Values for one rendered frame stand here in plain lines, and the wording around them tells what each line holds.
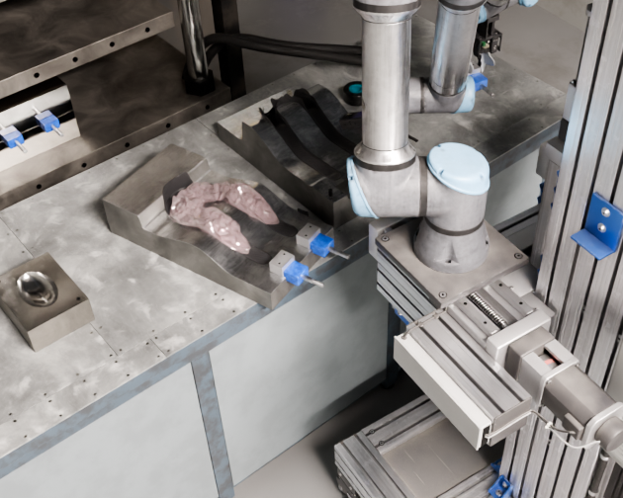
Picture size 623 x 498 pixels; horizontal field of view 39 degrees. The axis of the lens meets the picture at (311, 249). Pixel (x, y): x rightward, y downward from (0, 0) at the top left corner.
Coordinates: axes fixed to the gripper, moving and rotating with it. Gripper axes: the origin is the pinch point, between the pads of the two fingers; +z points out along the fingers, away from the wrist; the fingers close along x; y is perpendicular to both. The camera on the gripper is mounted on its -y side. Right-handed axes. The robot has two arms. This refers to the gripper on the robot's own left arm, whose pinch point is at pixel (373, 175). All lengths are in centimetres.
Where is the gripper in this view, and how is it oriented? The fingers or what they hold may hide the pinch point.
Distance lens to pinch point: 213.7
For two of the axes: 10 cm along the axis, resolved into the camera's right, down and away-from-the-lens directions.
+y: 7.3, 4.5, -5.2
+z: 0.3, 7.3, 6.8
